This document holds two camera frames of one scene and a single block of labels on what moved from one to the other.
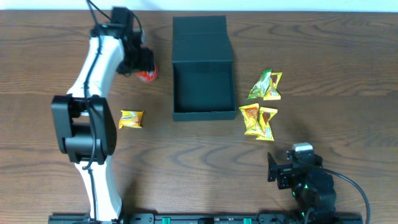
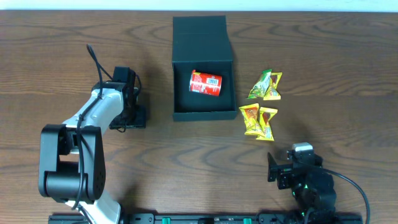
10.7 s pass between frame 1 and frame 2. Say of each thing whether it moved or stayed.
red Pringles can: moved
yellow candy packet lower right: stayed
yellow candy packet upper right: stayed
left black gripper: moved
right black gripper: stayed
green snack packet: stayed
